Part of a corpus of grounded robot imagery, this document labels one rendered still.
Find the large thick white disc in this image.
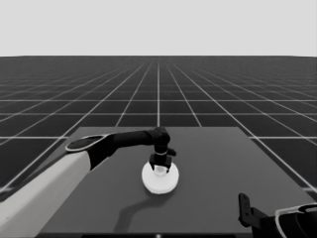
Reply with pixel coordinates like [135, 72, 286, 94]
[141, 161, 180, 195]

